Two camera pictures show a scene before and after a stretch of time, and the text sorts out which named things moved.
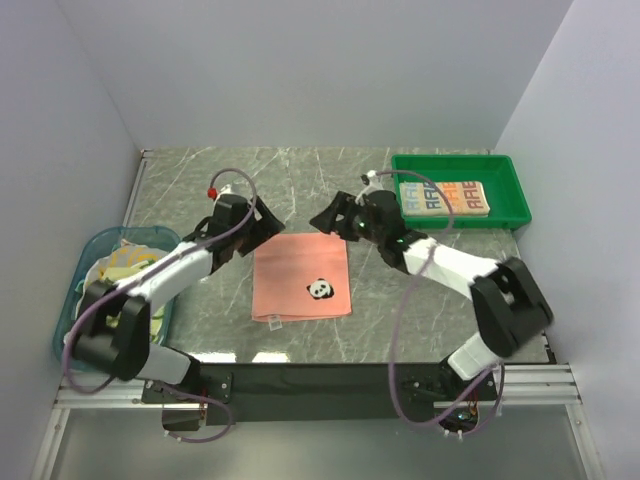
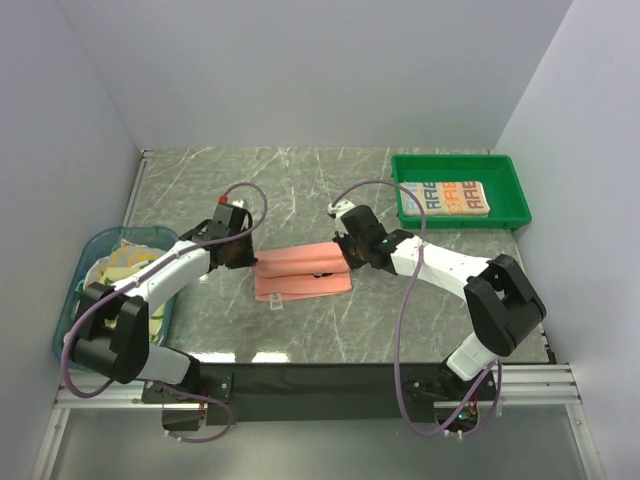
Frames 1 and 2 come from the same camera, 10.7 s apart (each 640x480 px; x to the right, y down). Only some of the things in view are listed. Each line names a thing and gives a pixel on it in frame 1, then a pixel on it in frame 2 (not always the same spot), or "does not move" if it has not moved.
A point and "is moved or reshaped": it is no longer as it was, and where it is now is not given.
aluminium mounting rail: x=518 y=386 does not move
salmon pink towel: x=301 y=275 is moved or reshaped
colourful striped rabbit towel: x=421 y=198 does not move
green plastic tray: x=502 y=179 does not move
